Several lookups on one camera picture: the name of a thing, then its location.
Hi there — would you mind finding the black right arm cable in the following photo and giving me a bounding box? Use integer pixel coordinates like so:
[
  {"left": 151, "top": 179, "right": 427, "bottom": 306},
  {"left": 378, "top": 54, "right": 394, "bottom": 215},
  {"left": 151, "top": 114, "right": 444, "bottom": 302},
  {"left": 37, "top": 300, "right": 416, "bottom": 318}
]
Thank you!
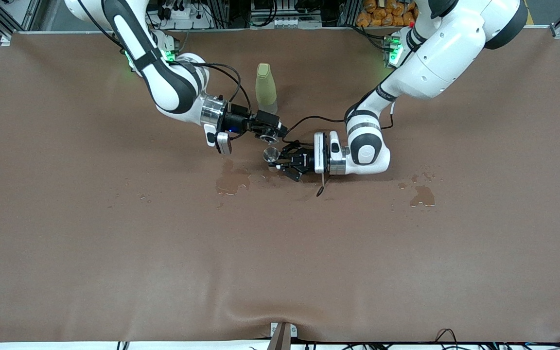
[{"left": 168, "top": 61, "right": 254, "bottom": 120}]

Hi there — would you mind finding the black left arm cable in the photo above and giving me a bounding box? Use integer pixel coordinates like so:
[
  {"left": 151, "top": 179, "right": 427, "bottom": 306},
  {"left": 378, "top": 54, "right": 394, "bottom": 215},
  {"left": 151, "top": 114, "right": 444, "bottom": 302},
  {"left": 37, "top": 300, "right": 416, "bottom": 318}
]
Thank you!
[{"left": 285, "top": 100, "right": 395, "bottom": 197}]

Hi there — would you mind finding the white power strip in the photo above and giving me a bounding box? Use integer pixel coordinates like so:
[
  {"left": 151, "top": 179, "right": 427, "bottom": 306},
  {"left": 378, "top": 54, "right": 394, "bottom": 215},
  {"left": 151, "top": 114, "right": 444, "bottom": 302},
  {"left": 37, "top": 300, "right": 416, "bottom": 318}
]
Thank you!
[{"left": 163, "top": 6, "right": 212, "bottom": 30}]

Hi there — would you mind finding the metal double jigger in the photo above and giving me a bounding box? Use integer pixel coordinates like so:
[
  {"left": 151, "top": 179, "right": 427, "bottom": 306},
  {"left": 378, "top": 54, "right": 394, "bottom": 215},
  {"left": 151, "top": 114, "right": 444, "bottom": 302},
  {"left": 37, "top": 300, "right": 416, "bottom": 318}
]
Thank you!
[{"left": 262, "top": 148, "right": 280, "bottom": 172}]

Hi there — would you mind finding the metal table edge bracket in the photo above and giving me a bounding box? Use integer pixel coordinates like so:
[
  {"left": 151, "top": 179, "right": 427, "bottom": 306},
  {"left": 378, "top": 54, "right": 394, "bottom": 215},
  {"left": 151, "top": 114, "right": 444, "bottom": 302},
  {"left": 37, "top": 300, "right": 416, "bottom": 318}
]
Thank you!
[{"left": 270, "top": 322, "right": 298, "bottom": 350}]

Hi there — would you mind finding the brown table mat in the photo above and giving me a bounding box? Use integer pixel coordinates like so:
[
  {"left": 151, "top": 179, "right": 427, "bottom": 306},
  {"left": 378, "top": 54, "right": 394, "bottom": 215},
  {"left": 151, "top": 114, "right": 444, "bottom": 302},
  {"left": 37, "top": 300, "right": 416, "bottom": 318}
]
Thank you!
[{"left": 0, "top": 27, "right": 560, "bottom": 343}]

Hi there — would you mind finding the black looped floor cable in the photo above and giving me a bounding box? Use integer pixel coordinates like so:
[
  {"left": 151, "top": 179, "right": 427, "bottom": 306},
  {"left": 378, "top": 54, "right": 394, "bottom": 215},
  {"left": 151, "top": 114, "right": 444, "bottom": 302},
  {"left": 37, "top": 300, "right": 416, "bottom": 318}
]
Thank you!
[{"left": 436, "top": 329, "right": 458, "bottom": 350}]

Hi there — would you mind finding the spilled liquid puddle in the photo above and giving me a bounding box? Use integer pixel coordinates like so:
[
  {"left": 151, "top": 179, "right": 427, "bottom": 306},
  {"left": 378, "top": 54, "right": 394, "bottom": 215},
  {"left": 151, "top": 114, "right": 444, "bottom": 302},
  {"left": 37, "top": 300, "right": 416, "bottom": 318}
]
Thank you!
[
  {"left": 410, "top": 185, "right": 436, "bottom": 208},
  {"left": 215, "top": 159, "right": 251, "bottom": 196}
]

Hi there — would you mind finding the green sleeved glass bottle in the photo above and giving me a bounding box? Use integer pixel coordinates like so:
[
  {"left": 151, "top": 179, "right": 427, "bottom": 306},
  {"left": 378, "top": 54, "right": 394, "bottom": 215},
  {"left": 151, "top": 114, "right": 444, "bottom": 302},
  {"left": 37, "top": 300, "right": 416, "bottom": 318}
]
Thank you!
[{"left": 255, "top": 62, "right": 279, "bottom": 115}]

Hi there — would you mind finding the orange snack bags pile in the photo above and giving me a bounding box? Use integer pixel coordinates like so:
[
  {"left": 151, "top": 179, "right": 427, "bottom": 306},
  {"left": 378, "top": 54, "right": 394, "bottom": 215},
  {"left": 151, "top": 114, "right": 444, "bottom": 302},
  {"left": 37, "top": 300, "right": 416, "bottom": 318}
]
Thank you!
[{"left": 356, "top": 0, "right": 421, "bottom": 27}]

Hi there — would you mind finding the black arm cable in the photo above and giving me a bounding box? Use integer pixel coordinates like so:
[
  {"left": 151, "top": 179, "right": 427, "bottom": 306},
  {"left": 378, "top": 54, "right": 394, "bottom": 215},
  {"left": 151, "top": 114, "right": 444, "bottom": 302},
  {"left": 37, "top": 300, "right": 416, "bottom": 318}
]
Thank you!
[
  {"left": 168, "top": 61, "right": 254, "bottom": 120},
  {"left": 285, "top": 100, "right": 395, "bottom": 197}
]

